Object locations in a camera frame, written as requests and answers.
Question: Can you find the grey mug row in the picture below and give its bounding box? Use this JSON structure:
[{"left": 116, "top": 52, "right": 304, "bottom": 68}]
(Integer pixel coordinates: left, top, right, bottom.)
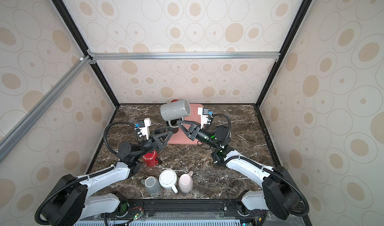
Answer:
[
  {"left": 141, "top": 176, "right": 162, "bottom": 196},
  {"left": 160, "top": 99, "right": 192, "bottom": 128}
]

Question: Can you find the pink mug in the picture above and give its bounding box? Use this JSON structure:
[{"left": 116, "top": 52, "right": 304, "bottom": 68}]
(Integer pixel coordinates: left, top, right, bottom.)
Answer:
[{"left": 179, "top": 171, "right": 194, "bottom": 193}]

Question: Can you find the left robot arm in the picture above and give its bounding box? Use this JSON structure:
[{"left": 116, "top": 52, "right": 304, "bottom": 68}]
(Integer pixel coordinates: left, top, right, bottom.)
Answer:
[{"left": 35, "top": 127, "right": 173, "bottom": 226}]

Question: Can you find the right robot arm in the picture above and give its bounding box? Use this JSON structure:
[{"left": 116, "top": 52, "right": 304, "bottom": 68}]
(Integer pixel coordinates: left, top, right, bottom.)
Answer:
[{"left": 177, "top": 120, "right": 308, "bottom": 220}]

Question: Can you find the large white ribbed mug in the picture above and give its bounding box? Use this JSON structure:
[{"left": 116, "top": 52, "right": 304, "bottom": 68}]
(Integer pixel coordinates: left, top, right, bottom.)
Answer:
[{"left": 159, "top": 169, "right": 178, "bottom": 194}]

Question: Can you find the grey mug front row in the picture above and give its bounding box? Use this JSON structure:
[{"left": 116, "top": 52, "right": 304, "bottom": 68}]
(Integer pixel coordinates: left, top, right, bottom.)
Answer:
[{"left": 141, "top": 176, "right": 162, "bottom": 196}]

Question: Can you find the pink plastic tray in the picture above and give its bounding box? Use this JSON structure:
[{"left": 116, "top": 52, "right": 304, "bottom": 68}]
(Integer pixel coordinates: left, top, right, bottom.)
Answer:
[{"left": 168, "top": 104, "right": 203, "bottom": 145}]

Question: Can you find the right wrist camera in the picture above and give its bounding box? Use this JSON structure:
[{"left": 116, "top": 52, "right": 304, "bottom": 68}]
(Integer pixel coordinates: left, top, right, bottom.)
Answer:
[{"left": 198, "top": 107, "right": 213, "bottom": 130}]

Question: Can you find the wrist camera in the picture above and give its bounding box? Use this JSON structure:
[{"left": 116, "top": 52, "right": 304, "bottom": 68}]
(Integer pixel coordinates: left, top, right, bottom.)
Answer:
[
  {"left": 198, "top": 107, "right": 213, "bottom": 130},
  {"left": 135, "top": 118, "right": 151, "bottom": 140}
]

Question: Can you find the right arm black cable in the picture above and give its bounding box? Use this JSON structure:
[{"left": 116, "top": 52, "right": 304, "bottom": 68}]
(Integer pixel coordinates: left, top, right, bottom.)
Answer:
[{"left": 211, "top": 113, "right": 310, "bottom": 217}]

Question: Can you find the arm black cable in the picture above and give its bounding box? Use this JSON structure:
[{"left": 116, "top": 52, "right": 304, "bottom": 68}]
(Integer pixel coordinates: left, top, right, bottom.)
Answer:
[
  {"left": 211, "top": 113, "right": 310, "bottom": 217},
  {"left": 34, "top": 121, "right": 139, "bottom": 226}
]

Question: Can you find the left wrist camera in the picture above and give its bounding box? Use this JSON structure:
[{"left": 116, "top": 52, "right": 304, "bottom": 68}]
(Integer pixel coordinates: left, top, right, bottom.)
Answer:
[{"left": 135, "top": 118, "right": 151, "bottom": 140}]

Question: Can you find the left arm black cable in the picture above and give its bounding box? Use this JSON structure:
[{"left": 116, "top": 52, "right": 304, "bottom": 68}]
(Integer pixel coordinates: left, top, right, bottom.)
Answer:
[{"left": 34, "top": 121, "right": 139, "bottom": 226}]

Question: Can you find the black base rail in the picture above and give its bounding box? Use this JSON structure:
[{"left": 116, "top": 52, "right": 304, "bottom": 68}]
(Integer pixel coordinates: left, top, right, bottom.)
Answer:
[{"left": 52, "top": 197, "right": 313, "bottom": 226}]

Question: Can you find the horizontal aluminium frame bar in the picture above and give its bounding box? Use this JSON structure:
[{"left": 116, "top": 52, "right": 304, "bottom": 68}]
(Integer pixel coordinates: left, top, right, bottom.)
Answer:
[{"left": 90, "top": 51, "right": 280, "bottom": 60}]

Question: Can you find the black left corner post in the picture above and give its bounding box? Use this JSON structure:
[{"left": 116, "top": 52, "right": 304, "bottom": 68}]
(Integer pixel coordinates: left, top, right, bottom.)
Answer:
[{"left": 51, "top": 0, "right": 120, "bottom": 108}]

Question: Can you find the black corner post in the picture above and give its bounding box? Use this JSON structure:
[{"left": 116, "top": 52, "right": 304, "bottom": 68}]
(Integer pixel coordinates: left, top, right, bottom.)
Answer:
[
  {"left": 255, "top": 0, "right": 313, "bottom": 109},
  {"left": 51, "top": 0, "right": 120, "bottom": 108}
]

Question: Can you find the left aluminium frame bar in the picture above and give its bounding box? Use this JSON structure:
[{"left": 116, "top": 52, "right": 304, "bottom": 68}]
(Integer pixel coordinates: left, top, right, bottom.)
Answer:
[{"left": 1, "top": 56, "right": 91, "bottom": 161}]

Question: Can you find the black right corner post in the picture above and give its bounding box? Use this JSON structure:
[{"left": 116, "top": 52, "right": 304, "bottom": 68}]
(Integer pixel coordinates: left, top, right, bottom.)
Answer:
[{"left": 255, "top": 0, "right": 313, "bottom": 109}]

